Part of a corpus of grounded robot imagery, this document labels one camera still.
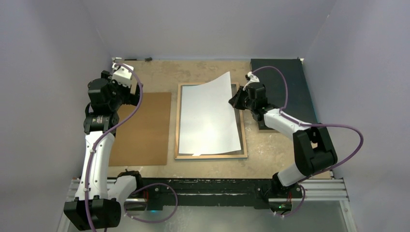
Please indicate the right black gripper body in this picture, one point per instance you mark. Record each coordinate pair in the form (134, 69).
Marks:
(252, 104)

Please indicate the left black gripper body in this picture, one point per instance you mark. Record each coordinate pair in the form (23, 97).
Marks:
(121, 94)

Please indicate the hot air balloon photo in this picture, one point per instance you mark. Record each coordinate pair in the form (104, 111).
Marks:
(207, 121)

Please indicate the blue wooden picture frame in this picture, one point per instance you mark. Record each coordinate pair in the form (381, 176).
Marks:
(240, 154)

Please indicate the brown cardboard backing board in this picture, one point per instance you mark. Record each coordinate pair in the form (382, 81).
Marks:
(143, 139)

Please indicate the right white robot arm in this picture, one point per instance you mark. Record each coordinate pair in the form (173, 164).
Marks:
(312, 146)

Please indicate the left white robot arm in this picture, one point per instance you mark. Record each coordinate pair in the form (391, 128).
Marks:
(95, 205)

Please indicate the dark blue foam pad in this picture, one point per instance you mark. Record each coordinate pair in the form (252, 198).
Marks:
(286, 80)

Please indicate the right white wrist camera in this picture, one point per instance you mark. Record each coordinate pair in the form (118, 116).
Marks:
(251, 78)

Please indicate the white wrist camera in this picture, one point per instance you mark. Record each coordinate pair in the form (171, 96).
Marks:
(122, 75)
(251, 78)

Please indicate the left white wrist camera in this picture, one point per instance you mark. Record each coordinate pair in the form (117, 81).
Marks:
(122, 75)

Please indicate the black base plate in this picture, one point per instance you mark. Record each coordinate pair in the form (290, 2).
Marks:
(256, 193)

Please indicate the aluminium rail frame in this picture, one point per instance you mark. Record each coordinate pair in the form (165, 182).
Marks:
(313, 190)

